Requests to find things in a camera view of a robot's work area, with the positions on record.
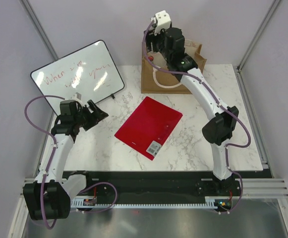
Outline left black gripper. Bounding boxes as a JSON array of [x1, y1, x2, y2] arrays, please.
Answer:
[[73, 100, 108, 131]]

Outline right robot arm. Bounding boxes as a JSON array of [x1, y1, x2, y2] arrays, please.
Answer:
[[142, 23, 239, 195]]

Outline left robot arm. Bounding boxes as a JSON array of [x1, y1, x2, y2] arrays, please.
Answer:
[[23, 99, 108, 221]]

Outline jute canvas tote bag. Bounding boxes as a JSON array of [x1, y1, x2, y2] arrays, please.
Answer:
[[141, 40, 207, 94]]

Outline white dry-erase board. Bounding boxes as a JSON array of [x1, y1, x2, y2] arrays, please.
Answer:
[[30, 40, 125, 115]]

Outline red plastic folder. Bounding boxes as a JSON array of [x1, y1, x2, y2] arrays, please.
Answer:
[[115, 97, 182, 161]]

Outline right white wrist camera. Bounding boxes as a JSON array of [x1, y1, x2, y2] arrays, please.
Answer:
[[150, 10, 172, 36]]

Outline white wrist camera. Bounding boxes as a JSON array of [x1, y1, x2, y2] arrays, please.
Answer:
[[71, 93, 84, 106], [150, 10, 172, 36]]

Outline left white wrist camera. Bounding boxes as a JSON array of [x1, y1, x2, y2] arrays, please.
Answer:
[[71, 93, 84, 106]]

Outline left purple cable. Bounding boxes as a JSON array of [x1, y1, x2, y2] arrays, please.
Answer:
[[24, 95, 119, 229]]

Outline purple cable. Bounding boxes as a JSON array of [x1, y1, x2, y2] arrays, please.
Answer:
[[24, 95, 119, 229], [142, 21, 251, 214]]

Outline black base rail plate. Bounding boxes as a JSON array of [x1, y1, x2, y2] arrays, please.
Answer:
[[59, 170, 273, 199]]

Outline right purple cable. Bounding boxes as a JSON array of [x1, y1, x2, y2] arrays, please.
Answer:
[[142, 21, 251, 214]]

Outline white slotted cable duct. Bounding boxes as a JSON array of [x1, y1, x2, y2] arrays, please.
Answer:
[[70, 196, 233, 210]]

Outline aluminium frame rail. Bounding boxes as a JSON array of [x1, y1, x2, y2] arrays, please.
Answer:
[[233, 65, 270, 169]]

